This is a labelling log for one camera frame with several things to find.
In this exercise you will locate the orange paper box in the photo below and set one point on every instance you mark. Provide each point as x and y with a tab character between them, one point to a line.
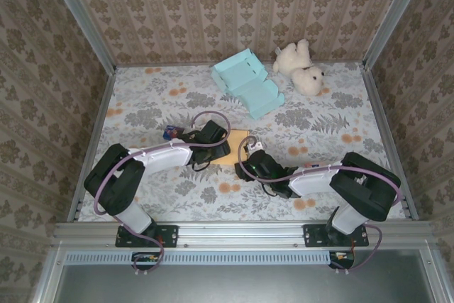
238	140

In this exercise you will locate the teal paper box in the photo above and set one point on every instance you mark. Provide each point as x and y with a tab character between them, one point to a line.
248	83

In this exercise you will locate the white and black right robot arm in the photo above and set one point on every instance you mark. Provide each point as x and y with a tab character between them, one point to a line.
312	182

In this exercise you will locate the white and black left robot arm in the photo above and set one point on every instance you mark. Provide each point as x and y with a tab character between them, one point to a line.
163	157

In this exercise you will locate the small blue card box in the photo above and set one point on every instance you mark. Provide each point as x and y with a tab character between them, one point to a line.
172	132

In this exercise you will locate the floral table cover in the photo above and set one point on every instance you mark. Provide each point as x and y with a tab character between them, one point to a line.
159	86

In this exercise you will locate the grey metal sheet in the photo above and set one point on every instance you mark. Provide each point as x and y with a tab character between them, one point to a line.
241	285

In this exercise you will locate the white plush bear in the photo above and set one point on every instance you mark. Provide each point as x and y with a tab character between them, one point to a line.
301	69

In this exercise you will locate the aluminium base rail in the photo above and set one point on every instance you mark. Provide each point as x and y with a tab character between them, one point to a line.
241	233

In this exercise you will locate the aluminium side rail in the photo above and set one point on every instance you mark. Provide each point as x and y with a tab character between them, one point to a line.
96	129
384	122

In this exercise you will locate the aluminium frame post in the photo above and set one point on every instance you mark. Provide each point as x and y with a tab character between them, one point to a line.
393	15
78	15

